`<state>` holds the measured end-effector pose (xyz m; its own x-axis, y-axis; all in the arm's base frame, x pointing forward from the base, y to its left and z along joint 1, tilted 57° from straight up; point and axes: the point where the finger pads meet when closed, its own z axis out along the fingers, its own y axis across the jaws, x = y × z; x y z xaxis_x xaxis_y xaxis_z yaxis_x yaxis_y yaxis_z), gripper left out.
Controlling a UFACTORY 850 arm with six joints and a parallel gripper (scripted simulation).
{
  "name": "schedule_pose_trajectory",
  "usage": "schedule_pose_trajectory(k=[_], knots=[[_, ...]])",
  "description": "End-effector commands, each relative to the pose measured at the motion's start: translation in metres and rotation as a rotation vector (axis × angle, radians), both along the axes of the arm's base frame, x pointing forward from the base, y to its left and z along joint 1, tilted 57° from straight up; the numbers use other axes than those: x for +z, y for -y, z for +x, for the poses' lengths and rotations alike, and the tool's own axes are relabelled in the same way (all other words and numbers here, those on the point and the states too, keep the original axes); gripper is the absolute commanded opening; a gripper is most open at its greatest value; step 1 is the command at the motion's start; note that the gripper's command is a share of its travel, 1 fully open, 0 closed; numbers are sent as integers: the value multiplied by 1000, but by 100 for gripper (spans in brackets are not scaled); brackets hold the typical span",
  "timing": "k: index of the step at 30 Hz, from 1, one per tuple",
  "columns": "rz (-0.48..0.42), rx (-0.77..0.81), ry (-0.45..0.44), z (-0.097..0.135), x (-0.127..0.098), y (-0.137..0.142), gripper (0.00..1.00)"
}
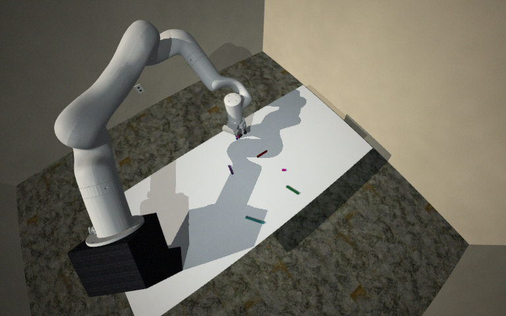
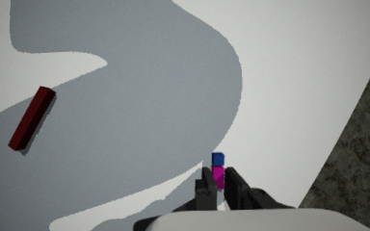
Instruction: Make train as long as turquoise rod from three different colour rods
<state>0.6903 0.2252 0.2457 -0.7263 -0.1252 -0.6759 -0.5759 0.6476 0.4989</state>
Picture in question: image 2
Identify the dark red rod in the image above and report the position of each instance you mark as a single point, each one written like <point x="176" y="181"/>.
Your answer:
<point x="31" y="118"/>

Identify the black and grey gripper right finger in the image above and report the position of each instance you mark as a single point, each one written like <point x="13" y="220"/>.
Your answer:
<point x="240" y="196"/>

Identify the magenta block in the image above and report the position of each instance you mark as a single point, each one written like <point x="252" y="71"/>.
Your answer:
<point x="218" y="173"/>

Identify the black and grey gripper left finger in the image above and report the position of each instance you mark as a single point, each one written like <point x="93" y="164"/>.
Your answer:
<point x="205" y="199"/>

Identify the small blue cube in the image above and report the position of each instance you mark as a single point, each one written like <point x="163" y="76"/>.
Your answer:
<point x="218" y="159"/>

